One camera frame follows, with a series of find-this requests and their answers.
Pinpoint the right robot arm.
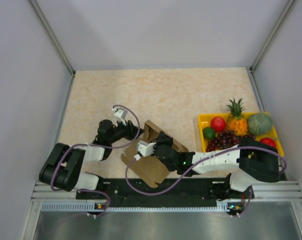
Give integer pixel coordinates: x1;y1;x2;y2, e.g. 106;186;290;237
152;132;283;198

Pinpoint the green lime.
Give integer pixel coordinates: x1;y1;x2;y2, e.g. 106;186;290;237
202;126;216;141

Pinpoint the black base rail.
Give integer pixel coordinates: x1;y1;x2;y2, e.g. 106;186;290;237
75;177;257;208

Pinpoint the right aluminium frame post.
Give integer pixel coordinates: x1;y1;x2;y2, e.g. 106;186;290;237
248;0;298;76

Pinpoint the aluminium frame post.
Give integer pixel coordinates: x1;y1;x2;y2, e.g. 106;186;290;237
28;0;76;77
248;0;298;76

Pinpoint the red tomato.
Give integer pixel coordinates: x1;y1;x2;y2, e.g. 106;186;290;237
259;137;277;148

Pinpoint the left aluminium frame post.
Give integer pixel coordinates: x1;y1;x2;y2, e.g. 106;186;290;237
28;0;76;77

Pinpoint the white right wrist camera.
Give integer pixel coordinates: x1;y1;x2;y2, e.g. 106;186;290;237
134;140;157;161

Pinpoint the red apple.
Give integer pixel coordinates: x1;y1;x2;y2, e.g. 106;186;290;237
210;116;226;132

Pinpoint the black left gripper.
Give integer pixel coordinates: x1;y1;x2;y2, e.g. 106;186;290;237
108;117;145;144

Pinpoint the green melon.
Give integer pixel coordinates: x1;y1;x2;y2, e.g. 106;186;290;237
247;112;274;136

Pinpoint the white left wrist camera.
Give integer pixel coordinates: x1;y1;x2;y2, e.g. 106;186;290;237
112;107;128;122

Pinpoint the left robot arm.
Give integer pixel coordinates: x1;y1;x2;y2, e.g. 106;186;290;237
39;119;144;199

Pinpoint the brown cardboard box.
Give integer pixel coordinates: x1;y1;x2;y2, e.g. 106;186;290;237
119;119;190;188

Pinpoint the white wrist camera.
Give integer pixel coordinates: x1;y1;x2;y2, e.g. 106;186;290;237
112;107;128;122
134;140;157;161

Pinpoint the orange pineapple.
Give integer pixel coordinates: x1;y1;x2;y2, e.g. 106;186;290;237
226;98;248;137

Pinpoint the yellow plastic tray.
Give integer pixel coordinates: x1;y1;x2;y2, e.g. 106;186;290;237
198;112;284;156

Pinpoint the purple grape bunch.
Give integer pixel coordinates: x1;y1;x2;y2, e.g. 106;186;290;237
205;131;256;152

